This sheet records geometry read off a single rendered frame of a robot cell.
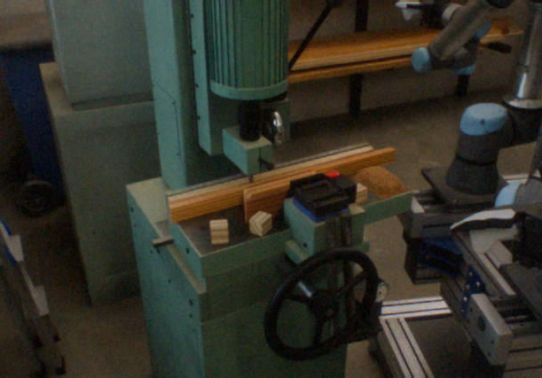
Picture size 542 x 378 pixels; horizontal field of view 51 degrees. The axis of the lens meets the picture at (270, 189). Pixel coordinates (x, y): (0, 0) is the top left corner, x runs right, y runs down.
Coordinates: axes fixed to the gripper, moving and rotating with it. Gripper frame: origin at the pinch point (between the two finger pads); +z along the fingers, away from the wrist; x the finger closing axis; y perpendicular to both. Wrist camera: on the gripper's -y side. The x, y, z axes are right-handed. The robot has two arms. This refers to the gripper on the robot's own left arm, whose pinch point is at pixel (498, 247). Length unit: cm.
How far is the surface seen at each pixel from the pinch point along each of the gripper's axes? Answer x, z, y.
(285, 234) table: 62, -10, 27
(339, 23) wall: 276, -208, 18
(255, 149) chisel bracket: 71, -10, 8
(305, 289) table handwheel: 51, -7, 35
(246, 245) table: 63, 0, 26
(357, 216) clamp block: 51, -22, 22
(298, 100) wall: 288, -179, 69
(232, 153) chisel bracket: 80, -8, 10
